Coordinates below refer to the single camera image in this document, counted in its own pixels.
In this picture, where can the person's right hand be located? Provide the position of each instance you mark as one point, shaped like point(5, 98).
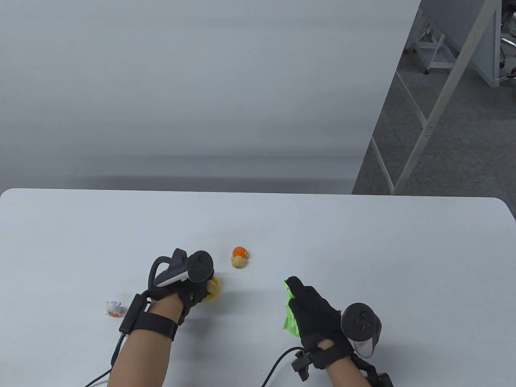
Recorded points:
point(318, 318)

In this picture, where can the person's left hand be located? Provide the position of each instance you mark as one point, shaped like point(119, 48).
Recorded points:
point(189, 292)

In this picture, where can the yellow boat animals ornament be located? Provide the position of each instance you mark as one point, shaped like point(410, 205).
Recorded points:
point(213, 290)

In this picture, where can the green cleaning cloth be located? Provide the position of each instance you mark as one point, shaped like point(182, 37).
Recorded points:
point(290, 322)

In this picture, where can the orange-shelled tan dog ornament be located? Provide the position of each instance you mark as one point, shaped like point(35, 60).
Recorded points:
point(239, 258)

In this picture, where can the small white cat ornament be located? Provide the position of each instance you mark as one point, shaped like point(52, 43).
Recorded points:
point(113, 308)

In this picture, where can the person's right forearm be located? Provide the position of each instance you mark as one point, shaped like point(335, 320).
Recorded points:
point(346, 373)

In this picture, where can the person's left forearm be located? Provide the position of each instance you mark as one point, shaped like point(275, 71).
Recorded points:
point(141, 354)

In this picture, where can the left grey black controller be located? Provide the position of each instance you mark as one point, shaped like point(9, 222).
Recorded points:
point(197, 266)

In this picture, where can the grey black controller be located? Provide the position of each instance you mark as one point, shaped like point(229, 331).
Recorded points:
point(360, 322)
point(197, 266)

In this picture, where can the right grey black controller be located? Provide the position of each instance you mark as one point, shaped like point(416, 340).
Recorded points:
point(360, 322)

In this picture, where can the white backdrop panel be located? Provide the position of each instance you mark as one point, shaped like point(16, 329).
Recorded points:
point(201, 80)

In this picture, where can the grey partition panel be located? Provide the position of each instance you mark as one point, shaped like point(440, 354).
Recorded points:
point(483, 48)

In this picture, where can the office chair base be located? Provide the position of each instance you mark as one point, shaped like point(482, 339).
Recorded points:
point(510, 39)

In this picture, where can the black left wrist mount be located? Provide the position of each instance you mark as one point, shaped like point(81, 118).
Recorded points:
point(155, 324)

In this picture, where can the white metal support frame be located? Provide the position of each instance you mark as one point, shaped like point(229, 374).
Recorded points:
point(447, 92)

